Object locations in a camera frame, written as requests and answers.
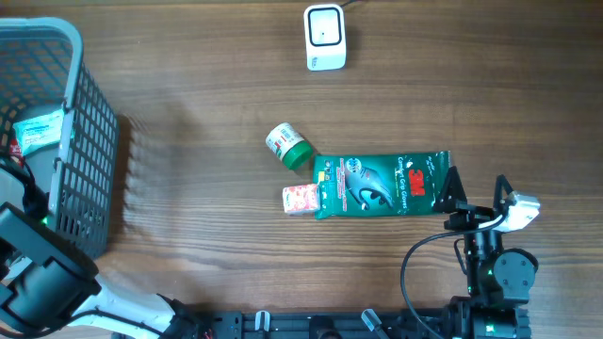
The green cap white bottle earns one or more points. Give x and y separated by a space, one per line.
289 146

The teal white packet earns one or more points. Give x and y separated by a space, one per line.
36 133

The grey plastic mesh basket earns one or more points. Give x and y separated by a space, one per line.
42 72

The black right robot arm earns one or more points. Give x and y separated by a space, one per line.
498 279

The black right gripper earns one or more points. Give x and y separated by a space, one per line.
470 215

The red Nescafe sachet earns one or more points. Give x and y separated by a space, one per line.
15 149

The green 3M gloves packet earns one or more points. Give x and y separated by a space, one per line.
379 185

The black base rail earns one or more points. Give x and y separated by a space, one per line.
237 325

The white barcode scanner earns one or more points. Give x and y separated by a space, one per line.
325 37

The orange white small box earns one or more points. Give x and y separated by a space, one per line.
301 199

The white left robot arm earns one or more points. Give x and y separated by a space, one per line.
62 287

